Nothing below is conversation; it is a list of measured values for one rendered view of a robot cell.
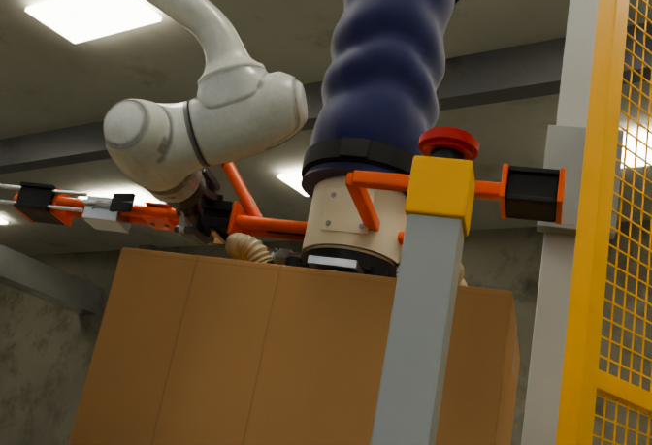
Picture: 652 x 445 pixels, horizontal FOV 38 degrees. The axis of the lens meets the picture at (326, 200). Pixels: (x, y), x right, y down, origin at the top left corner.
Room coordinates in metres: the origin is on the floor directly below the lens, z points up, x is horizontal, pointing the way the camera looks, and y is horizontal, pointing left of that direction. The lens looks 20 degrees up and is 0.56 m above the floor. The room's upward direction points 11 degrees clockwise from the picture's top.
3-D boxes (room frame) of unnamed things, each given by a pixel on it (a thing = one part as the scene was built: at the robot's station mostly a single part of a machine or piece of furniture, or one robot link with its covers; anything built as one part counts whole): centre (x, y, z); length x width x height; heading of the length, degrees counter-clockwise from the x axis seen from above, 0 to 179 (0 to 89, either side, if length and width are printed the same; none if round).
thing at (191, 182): (1.39, 0.25, 1.07); 0.09 x 0.06 x 0.09; 75
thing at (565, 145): (2.33, -0.66, 1.62); 0.20 x 0.05 x 0.30; 75
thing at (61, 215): (1.72, 0.52, 1.08); 0.08 x 0.07 x 0.05; 74
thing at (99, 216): (1.67, 0.39, 1.07); 0.07 x 0.07 x 0.04; 74
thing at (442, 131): (1.01, -0.13, 1.02); 0.07 x 0.07 x 0.04
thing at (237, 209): (1.62, 0.18, 1.08); 0.10 x 0.08 x 0.06; 164
